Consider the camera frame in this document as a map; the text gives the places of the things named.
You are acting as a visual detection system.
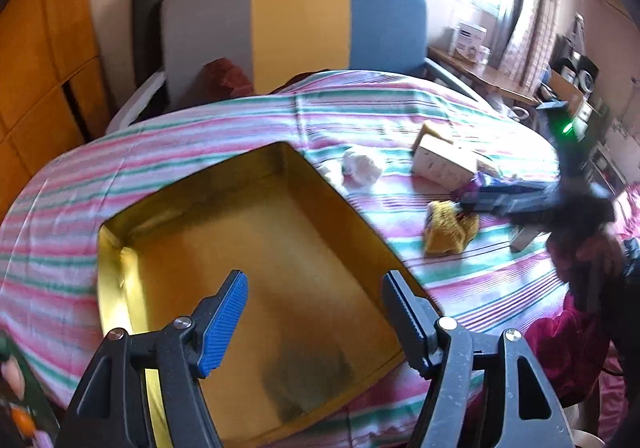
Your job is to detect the striped bedsheet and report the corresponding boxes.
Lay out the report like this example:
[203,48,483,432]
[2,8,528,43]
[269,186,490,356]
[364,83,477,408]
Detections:
[0,69,576,448]

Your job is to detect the black rolled mat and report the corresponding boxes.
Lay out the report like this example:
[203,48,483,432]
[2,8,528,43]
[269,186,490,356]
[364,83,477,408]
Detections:
[131,0,163,87]

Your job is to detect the white product box on desk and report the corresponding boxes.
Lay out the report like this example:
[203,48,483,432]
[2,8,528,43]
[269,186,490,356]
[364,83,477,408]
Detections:
[451,22,486,64]

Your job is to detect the dark red cloth on chair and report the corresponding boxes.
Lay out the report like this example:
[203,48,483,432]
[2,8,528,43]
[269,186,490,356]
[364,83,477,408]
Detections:
[196,58,255,102]

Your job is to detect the wooden desk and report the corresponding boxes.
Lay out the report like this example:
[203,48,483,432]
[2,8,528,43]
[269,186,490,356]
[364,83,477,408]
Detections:
[427,46,539,107]

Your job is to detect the white cardboard box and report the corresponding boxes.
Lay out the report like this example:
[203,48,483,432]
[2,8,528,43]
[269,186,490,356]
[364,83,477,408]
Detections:
[412,134,477,191]

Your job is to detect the gold metal tray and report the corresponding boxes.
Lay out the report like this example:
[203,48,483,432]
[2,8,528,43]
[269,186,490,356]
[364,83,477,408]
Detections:
[96,142,404,447]

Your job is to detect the wooden wardrobe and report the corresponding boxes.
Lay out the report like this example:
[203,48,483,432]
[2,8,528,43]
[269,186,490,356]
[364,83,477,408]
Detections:
[1,0,115,212]

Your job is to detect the tricolour armchair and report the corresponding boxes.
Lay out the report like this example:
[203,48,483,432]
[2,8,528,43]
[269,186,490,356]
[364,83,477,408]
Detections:
[107,0,482,133]

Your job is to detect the purple snack packet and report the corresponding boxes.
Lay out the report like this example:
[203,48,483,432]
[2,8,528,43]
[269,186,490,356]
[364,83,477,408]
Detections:
[450,172,501,201]

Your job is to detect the person's right hand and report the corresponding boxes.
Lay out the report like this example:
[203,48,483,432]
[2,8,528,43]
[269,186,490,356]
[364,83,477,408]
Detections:
[546,225,625,312]

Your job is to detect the white plastic bag ball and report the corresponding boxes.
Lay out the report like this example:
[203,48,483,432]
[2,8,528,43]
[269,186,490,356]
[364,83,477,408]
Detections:
[342,147,386,186]

